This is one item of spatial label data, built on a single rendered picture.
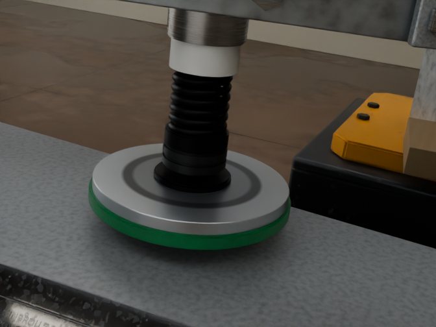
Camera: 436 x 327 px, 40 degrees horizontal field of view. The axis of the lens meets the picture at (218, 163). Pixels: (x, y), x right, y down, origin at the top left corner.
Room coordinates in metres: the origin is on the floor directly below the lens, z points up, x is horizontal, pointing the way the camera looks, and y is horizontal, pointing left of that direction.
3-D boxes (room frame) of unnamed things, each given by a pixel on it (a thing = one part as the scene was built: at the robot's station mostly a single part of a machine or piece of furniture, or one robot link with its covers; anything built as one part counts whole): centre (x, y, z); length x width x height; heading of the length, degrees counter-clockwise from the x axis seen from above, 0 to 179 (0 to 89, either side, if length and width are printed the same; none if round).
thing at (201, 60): (0.60, 0.03, 1.02); 0.07 x 0.07 x 0.04
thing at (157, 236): (0.60, 0.03, 0.87); 0.22 x 0.22 x 0.04
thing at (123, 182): (0.60, 0.03, 0.87); 0.21 x 0.21 x 0.01
